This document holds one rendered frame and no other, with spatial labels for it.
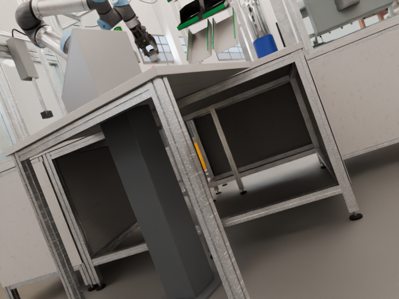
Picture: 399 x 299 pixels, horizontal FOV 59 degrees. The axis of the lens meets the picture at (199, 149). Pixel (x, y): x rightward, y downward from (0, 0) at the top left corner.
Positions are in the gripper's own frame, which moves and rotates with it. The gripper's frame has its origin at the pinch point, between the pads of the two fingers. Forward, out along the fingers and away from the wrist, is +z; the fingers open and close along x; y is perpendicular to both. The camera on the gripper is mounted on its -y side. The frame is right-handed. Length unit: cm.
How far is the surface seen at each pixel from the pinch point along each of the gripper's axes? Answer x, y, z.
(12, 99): -82, 14, -17
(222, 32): 40.5, 2.5, 4.7
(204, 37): 30.4, -0.1, 3.9
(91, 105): 0, 88, -34
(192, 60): 21.4, 14.3, 6.1
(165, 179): 3, 87, 12
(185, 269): 0, 116, 35
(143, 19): -169, -612, 202
